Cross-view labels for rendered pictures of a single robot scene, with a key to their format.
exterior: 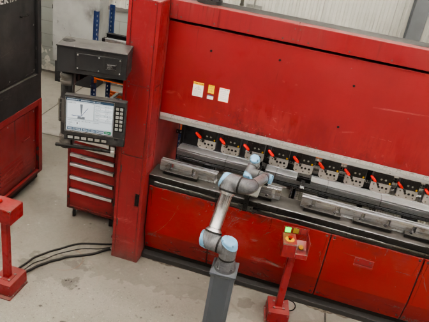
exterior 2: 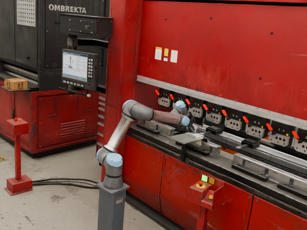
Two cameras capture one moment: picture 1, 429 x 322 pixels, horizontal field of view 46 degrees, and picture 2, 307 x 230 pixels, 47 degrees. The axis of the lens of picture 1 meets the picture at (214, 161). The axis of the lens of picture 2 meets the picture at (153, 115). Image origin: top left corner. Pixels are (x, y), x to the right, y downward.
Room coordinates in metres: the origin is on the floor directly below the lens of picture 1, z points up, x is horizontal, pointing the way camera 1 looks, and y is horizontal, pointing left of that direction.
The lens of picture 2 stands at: (1.04, -1.74, 1.98)
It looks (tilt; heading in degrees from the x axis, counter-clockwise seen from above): 16 degrees down; 35
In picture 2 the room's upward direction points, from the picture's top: 5 degrees clockwise
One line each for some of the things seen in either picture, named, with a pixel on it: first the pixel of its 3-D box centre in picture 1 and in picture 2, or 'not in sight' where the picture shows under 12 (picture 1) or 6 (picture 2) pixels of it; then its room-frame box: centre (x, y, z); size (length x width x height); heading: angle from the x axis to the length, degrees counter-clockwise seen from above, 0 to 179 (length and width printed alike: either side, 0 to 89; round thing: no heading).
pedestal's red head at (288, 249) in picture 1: (295, 242); (206, 191); (3.28, -0.71, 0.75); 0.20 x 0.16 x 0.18; 90
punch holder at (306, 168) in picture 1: (304, 161); (235, 118); (3.67, -0.71, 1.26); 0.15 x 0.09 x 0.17; 79
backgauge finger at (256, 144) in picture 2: (303, 181); (245, 144); (3.83, -0.77, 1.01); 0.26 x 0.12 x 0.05; 169
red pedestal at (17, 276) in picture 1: (6, 246); (18, 155); (3.09, 1.46, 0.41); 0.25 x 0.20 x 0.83; 169
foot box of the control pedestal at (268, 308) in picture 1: (277, 312); not in sight; (3.25, -0.71, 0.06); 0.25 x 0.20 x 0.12; 0
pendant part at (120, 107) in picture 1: (96, 118); (81, 69); (3.47, 0.92, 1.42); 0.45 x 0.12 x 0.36; 93
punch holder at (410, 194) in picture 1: (407, 187); not in sight; (3.52, -1.49, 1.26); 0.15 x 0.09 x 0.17; 79
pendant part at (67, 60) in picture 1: (92, 100); (84, 57); (3.56, 0.97, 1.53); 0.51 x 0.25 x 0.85; 93
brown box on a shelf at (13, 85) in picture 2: not in sight; (14, 83); (3.51, 2.15, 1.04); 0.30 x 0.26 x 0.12; 83
